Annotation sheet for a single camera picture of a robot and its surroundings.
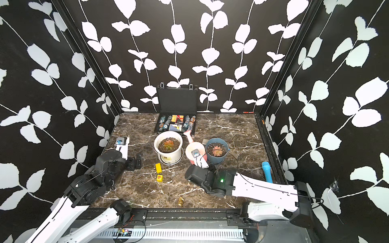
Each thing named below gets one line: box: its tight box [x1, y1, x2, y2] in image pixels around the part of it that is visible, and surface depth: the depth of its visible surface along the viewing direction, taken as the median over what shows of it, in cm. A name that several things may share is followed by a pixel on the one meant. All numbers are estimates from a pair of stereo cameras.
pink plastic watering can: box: [183, 130, 208, 166], surface depth 74 cm
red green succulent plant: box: [163, 139, 174, 150], surface depth 92 cm
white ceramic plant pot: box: [153, 130, 184, 166], surface depth 92 cm
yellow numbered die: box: [156, 174, 164, 183], surface depth 87 cm
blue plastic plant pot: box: [205, 137, 229, 165], surface depth 92 cm
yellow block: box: [154, 162, 163, 174], surface depth 92 cm
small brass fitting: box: [177, 196, 185, 208], surface depth 80 cm
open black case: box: [153, 82, 199, 135], surface depth 113 cm
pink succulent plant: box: [211, 145, 223, 157], surface depth 90 cm
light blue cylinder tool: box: [261, 160, 274, 184], surface depth 90 cm
